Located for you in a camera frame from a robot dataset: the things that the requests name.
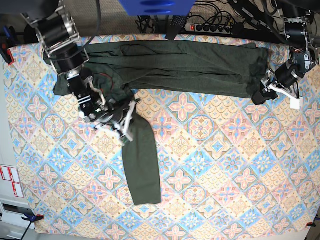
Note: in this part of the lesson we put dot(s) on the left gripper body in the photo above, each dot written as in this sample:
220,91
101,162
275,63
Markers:
286,77

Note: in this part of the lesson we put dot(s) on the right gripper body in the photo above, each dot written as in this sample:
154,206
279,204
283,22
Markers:
119,117

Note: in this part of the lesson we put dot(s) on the dark green long-sleeve shirt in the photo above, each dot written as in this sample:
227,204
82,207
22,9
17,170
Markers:
183,66

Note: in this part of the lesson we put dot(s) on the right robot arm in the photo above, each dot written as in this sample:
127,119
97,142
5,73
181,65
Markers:
56,31

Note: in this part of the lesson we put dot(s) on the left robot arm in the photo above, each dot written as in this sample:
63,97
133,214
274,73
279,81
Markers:
304,51

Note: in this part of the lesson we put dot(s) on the white red labels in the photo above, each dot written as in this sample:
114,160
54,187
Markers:
11,175

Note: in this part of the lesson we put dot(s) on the colourful patterned tablecloth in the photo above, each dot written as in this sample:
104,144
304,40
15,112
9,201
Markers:
229,169

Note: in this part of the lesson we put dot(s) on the red black clamp upper left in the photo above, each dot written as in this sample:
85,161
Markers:
6,42

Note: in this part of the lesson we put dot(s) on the blue plastic storage box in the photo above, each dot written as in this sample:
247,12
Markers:
157,7

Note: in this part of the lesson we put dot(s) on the black remote control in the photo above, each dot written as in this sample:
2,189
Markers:
177,23

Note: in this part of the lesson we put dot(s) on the blue clamp lower left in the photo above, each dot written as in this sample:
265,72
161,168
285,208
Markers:
31,219

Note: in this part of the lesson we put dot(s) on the orange clamp lower right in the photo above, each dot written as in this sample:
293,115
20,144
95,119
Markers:
311,224

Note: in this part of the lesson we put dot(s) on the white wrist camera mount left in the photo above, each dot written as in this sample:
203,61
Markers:
295,100

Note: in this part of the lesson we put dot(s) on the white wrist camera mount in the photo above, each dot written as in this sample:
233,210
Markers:
124,138
295,100

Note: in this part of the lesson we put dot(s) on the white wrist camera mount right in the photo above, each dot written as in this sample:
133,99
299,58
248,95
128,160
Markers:
124,138

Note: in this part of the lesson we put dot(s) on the black power strip red switch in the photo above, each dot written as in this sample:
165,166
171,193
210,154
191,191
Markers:
234,29

